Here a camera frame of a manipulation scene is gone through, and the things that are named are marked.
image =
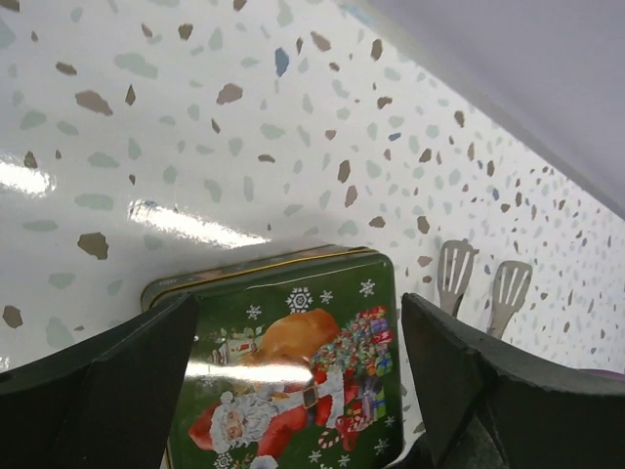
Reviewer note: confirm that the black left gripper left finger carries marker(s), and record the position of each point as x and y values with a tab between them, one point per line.
106	402

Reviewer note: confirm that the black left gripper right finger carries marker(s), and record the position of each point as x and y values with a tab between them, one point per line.
488	404

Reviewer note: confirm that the silver metal tongs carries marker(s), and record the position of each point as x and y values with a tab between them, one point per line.
507	289

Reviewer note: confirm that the green christmas cookie tin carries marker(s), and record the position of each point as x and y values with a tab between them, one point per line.
166	285

